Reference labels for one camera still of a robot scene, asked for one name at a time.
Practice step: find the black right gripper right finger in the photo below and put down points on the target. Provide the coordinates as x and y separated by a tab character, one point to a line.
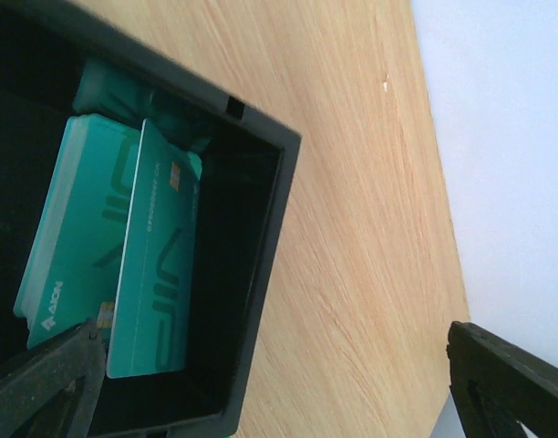
499	389

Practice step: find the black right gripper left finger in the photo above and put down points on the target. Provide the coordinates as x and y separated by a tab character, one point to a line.
52	390

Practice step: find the teal card stack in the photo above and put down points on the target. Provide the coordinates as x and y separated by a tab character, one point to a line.
73	267

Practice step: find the black storage bin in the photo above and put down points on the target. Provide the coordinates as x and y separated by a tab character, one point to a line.
248	170

